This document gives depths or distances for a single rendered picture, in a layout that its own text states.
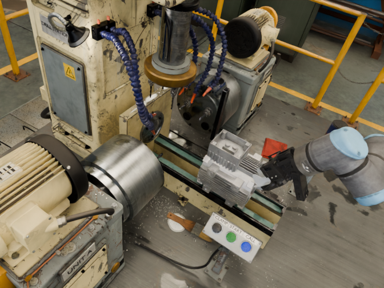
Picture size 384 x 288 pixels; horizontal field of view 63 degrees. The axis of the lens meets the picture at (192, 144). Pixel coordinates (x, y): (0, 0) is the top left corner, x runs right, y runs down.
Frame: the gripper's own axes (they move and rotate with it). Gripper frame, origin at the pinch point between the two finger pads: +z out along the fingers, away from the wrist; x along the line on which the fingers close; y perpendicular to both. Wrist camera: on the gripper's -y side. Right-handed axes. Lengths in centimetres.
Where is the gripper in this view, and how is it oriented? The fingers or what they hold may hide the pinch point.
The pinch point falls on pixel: (258, 186)
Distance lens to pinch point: 109.7
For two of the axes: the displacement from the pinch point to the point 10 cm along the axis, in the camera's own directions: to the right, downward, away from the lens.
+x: -5.4, 5.3, -6.5
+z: -5.4, 3.7, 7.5
